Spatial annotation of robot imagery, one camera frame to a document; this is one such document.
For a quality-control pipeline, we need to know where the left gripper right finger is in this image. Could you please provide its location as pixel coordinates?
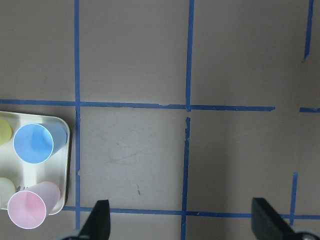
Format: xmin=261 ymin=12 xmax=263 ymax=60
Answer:
xmin=251 ymin=197 xmax=303 ymax=240

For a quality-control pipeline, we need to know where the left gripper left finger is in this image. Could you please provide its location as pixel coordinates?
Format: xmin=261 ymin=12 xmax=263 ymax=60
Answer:
xmin=77 ymin=200 xmax=111 ymax=240

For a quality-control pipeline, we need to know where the pink plastic cup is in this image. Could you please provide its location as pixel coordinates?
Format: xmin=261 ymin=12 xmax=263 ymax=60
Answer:
xmin=7 ymin=181 xmax=61 ymax=230

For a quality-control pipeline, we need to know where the pale green plastic cup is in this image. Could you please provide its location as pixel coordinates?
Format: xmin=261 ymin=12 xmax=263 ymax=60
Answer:
xmin=0 ymin=177 xmax=16 ymax=209

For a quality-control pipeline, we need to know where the blue plastic cup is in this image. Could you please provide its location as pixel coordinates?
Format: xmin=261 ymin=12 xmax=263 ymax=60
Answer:
xmin=13 ymin=123 xmax=68 ymax=164

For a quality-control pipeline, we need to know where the yellow plastic cup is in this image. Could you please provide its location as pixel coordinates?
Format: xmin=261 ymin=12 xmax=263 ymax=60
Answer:
xmin=0 ymin=119 xmax=12 ymax=145

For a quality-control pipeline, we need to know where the cream plastic tray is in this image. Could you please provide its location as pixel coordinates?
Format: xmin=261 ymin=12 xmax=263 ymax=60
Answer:
xmin=0 ymin=111 xmax=72 ymax=216

